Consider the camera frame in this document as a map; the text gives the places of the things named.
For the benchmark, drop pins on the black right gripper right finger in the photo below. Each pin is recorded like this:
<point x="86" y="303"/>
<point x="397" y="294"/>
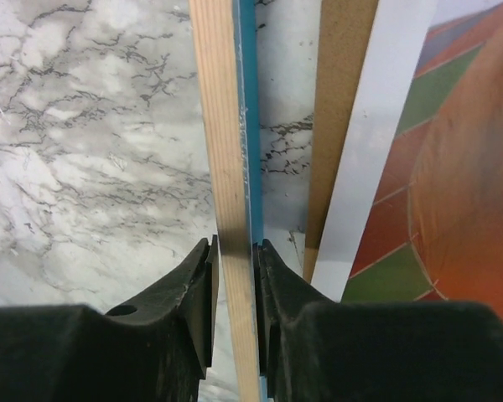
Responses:
<point x="314" y="349"/>

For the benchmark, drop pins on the colourful balloon photo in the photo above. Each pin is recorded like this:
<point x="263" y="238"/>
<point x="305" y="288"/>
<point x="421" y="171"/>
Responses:
<point x="417" y="207"/>

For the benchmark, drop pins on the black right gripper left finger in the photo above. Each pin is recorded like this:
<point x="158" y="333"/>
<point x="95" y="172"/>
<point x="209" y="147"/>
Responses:
<point x="156" y="346"/>

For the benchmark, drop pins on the wooden picture frame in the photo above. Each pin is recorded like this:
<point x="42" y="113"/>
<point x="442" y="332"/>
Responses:
<point x="215" y="51"/>

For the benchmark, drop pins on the brown frame backing board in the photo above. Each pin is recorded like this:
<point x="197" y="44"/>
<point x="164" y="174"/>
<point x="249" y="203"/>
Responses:
<point x="344" y="32"/>

